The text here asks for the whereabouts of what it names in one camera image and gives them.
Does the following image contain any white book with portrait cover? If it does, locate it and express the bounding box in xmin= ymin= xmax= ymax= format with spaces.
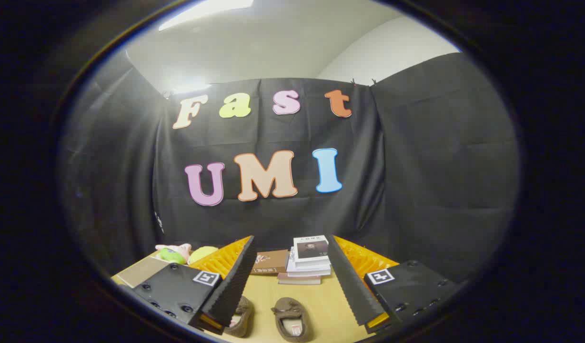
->
xmin=292 ymin=235 xmax=331 ymax=267

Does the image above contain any plain white book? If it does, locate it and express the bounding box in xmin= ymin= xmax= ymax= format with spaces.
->
xmin=285 ymin=248 xmax=332 ymax=278

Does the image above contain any brown cardboard storage box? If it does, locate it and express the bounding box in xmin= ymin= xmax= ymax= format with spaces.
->
xmin=116 ymin=256 xmax=171 ymax=289

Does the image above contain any pink and green plush toy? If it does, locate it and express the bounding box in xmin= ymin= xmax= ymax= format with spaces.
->
xmin=155 ymin=243 xmax=193 ymax=265

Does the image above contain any brown cover book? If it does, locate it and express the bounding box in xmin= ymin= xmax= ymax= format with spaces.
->
xmin=251 ymin=249 xmax=289 ymax=275

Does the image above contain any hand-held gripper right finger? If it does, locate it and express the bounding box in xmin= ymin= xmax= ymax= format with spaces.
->
xmin=327 ymin=233 xmax=464 ymax=335

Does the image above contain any brown fuzzy slipper shoe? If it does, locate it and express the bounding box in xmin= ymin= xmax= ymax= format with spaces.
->
xmin=223 ymin=295 xmax=255 ymax=338
xmin=271 ymin=297 xmax=313 ymax=343

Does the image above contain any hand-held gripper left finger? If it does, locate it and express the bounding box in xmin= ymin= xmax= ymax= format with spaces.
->
xmin=131 ymin=235 xmax=258 ymax=335

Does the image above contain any pinkish cover thick book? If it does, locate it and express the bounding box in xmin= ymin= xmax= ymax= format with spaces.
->
xmin=277 ymin=272 xmax=322 ymax=285

